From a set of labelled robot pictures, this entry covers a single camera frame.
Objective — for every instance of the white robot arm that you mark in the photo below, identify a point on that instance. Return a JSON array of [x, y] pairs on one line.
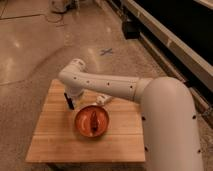
[[170, 126]]

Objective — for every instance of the orange round plate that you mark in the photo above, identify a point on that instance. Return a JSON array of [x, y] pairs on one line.
[[82, 121]]

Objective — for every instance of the brown item on plate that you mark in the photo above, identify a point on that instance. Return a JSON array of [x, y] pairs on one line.
[[94, 122]]

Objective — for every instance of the black box on floor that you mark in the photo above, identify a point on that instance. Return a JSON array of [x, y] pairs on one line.
[[130, 30]]

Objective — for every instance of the wooden table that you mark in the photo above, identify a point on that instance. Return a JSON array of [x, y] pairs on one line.
[[56, 140]]

